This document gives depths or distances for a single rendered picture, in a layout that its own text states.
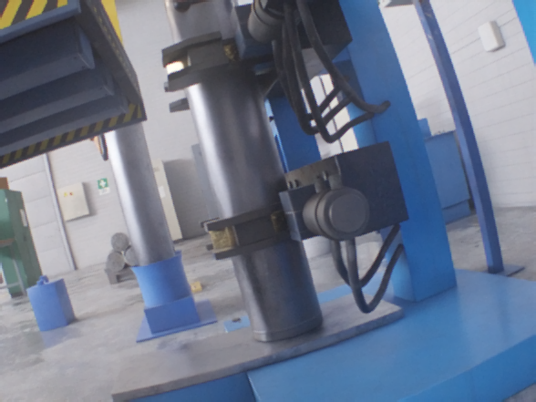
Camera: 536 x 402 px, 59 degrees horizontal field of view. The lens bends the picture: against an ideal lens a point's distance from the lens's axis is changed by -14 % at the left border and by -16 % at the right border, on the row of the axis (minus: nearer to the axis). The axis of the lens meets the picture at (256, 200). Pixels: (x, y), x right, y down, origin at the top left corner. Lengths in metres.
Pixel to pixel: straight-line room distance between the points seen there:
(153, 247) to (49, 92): 1.84
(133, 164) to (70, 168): 9.69
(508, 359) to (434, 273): 0.62
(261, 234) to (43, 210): 11.31
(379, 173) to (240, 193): 0.40
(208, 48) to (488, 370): 1.04
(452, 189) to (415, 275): 2.29
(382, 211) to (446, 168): 2.58
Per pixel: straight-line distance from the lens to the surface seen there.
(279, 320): 1.53
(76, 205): 12.23
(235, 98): 1.52
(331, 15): 1.39
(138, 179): 2.81
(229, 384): 1.47
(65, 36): 0.84
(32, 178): 12.65
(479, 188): 2.09
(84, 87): 1.05
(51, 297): 4.04
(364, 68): 1.63
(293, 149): 1.91
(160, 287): 2.80
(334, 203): 1.08
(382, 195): 1.31
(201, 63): 1.38
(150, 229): 2.80
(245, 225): 1.36
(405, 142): 1.63
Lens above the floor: 0.57
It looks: 1 degrees down
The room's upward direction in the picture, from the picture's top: 16 degrees counter-clockwise
